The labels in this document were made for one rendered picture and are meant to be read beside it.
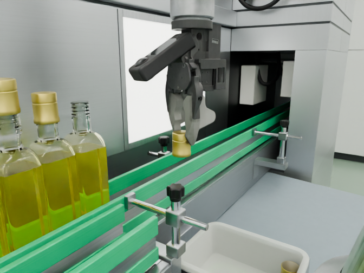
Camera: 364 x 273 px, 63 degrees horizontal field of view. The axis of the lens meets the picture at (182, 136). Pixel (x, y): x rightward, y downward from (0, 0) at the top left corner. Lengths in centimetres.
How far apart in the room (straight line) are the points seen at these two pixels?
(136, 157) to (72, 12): 41
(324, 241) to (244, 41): 81
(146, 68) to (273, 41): 85
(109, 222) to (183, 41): 32
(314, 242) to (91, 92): 67
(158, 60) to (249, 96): 98
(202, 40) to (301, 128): 79
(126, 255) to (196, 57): 34
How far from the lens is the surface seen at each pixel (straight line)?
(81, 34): 67
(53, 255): 47
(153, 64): 48
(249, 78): 142
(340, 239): 93
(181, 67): 52
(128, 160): 84
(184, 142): 53
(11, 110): 43
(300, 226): 94
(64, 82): 64
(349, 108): 400
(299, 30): 124
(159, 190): 64
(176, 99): 54
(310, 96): 123
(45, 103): 46
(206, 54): 54
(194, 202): 75
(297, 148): 128
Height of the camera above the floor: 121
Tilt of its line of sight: 15 degrees down
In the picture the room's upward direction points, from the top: straight up
